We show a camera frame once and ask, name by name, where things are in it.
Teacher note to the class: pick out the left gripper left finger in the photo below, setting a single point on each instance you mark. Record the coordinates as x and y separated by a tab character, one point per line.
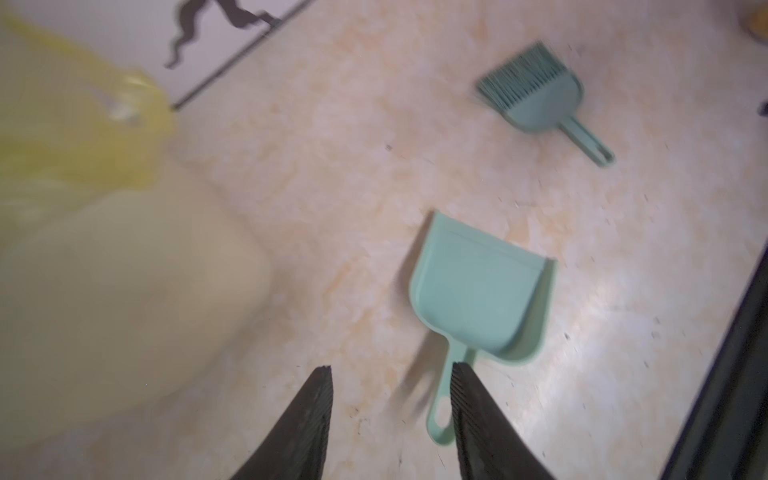
296	446

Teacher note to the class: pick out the green dustpan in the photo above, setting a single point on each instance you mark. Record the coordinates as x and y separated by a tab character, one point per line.
484	296

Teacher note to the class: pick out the black base frame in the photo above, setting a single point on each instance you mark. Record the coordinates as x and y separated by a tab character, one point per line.
725	433

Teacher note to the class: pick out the green hand brush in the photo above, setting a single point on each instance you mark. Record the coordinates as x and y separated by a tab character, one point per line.
536	92

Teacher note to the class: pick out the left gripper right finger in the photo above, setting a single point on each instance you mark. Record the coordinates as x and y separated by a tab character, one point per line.
488	447

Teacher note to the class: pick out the yellow-lined trash bin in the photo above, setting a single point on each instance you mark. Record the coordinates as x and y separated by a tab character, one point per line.
122	275

